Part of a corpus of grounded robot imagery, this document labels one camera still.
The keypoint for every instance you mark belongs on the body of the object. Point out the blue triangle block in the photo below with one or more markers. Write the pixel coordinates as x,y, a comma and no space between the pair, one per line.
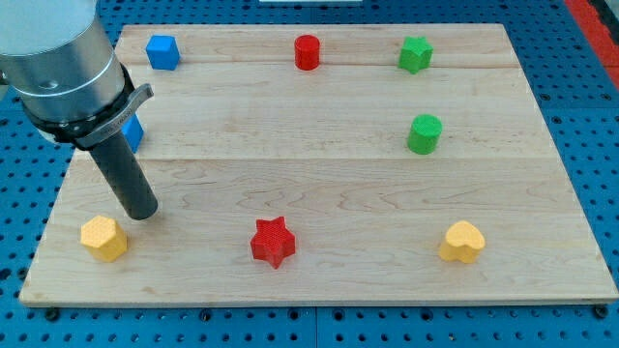
133,132

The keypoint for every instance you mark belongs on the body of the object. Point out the blue cube block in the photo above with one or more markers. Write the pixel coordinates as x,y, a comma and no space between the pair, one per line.
163,53

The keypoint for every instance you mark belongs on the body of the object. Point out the green cylinder block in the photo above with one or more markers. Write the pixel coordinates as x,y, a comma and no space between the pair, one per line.
424,134

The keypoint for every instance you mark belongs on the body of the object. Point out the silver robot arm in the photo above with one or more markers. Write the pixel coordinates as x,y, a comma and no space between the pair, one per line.
73,88

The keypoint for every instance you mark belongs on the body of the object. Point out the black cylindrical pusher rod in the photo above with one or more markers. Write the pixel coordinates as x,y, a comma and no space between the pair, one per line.
115,159

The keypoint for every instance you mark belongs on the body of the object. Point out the red cylinder block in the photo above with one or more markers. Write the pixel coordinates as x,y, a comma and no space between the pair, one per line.
307,52

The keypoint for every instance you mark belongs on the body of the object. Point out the yellow hexagon block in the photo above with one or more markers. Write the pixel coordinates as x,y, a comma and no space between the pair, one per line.
104,238

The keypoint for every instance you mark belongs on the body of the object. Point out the green star block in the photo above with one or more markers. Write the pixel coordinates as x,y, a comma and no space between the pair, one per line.
415,54

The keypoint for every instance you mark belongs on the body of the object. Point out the yellow heart block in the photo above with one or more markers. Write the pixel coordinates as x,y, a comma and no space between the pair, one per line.
462,242

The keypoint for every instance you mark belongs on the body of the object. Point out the wooden board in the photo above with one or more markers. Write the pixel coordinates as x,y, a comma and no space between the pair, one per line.
238,133

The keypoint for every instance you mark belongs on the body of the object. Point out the red star block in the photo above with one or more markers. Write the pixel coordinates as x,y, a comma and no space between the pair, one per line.
272,242

